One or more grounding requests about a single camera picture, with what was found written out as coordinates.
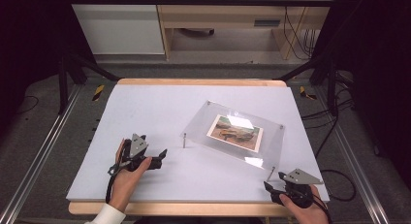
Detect black horizontal crossbar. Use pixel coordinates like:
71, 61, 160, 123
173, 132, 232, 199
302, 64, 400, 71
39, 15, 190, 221
64, 0, 335, 7

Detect aluminium floor rail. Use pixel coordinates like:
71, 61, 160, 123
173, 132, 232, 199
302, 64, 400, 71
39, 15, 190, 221
0, 83, 82, 224
313, 85, 391, 224

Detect person's left hand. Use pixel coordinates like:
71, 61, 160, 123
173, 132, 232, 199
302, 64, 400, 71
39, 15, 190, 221
108, 138, 153, 212

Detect black metal stand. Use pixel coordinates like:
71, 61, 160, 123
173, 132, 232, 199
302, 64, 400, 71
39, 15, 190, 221
274, 51, 339, 117
57, 51, 121, 115

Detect painting print card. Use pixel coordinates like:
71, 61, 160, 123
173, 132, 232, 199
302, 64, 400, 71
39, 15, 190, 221
206, 113, 265, 153

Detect black floor cables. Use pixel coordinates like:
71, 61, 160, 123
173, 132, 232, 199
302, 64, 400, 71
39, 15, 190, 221
300, 70, 355, 160

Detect wooden table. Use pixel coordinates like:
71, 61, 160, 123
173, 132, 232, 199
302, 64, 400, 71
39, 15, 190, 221
66, 78, 331, 218

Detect white cabinet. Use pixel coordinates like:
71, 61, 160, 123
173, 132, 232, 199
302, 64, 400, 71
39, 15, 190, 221
65, 0, 166, 56

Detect black hanging cables bundle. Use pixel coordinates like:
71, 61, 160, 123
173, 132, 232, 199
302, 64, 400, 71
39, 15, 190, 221
280, 0, 320, 61

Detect light wooden desk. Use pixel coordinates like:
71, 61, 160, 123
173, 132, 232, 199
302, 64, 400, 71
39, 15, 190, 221
154, 0, 336, 61

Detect person's right hand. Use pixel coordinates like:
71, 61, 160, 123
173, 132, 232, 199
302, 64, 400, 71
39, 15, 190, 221
278, 184, 330, 224

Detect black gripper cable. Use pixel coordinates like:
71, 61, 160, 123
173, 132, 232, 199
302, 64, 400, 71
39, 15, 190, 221
311, 169, 358, 224
105, 154, 125, 205

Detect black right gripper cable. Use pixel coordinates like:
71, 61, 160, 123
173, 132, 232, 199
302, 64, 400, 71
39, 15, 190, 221
311, 169, 358, 224

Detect yellow black floor tape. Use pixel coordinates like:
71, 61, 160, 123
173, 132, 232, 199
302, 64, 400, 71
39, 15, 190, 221
299, 85, 318, 101
92, 84, 106, 102

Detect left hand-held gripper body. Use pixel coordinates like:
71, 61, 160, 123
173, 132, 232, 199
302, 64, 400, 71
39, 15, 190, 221
108, 133, 163, 177

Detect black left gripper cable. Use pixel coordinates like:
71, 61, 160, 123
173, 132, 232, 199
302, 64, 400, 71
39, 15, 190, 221
105, 154, 125, 205

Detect black curtain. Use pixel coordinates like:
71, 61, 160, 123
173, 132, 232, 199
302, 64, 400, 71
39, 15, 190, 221
0, 0, 98, 135
311, 0, 411, 186

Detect clear acrylic photo frame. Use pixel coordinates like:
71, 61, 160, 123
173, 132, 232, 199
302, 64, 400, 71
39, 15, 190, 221
180, 100, 286, 182

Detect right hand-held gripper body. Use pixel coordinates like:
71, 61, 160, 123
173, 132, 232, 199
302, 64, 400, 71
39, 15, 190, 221
277, 168, 325, 209

